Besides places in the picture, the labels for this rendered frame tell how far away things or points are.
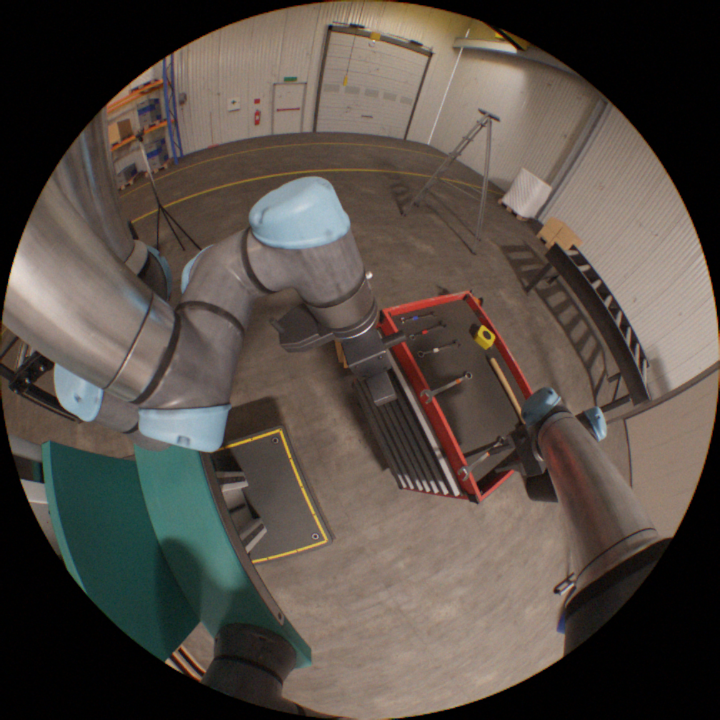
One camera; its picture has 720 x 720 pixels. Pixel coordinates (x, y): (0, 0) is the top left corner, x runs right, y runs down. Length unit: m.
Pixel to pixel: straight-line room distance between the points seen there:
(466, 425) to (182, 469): 0.78
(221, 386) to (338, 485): 1.43
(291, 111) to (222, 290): 9.97
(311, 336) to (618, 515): 0.34
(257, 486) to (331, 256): 1.21
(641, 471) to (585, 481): 2.54
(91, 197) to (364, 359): 0.37
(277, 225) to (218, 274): 0.07
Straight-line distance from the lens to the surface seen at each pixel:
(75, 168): 0.30
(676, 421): 2.68
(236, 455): 1.33
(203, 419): 0.17
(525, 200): 7.02
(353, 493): 1.59
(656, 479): 2.78
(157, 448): 0.47
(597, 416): 0.56
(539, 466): 0.64
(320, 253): 0.19
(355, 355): 0.28
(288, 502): 1.27
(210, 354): 0.18
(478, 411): 0.87
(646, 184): 8.73
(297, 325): 0.29
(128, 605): 0.46
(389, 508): 1.66
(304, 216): 0.17
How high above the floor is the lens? 1.57
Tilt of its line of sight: 62 degrees down
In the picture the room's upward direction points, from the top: 21 degrees clockwise
